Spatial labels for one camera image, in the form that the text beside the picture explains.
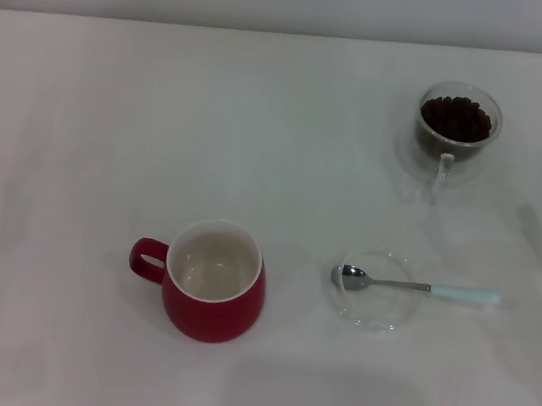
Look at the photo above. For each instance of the red ceramic mug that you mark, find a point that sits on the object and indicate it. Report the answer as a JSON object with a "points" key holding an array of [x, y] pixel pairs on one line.
{"points": [[209, 320]]}

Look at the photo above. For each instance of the heap of coffee beans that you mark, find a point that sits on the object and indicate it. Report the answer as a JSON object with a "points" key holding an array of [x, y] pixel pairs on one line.
{"points": [[457, 119]]}

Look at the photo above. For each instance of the small clear glass dish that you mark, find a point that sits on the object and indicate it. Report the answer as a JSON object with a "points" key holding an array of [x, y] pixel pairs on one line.
{"points": [[377, 310]]}

